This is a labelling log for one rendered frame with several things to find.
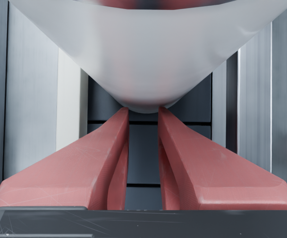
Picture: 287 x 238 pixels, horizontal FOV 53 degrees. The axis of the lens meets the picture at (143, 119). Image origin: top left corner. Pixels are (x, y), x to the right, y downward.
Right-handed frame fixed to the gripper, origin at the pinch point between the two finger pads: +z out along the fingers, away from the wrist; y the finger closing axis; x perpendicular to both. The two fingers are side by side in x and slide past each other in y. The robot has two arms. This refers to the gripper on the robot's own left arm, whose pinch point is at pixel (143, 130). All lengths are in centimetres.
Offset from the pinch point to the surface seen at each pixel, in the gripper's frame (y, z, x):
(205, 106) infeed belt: -3.8, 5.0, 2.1
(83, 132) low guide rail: 3.2, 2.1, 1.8
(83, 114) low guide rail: 3.2, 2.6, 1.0
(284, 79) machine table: -11.2, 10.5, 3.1
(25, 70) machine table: 9.4, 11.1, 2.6
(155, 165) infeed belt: -0.7, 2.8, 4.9
